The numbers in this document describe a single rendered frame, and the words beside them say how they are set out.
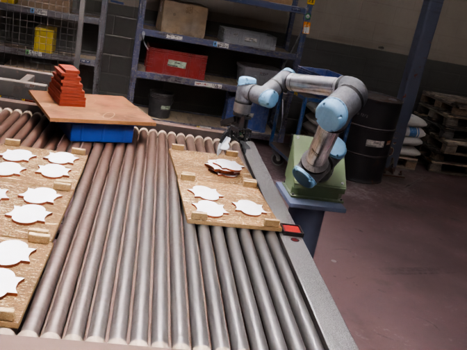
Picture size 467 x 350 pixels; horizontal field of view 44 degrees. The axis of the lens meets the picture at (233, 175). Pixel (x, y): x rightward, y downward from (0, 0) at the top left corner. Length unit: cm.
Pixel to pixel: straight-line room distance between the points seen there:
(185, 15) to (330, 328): 519
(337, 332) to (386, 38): 634
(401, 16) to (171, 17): 296
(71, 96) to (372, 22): 531
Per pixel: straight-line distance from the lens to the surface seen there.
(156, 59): 644
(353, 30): 755
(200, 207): 213
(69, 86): 288
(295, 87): 239
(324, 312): 170
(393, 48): 780
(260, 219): 215
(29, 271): 163
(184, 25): 649
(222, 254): 187
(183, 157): 270
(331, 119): 210
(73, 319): 148
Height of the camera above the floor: 174
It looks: 18 degrees down
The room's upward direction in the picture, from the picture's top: 11 degrees clockwise
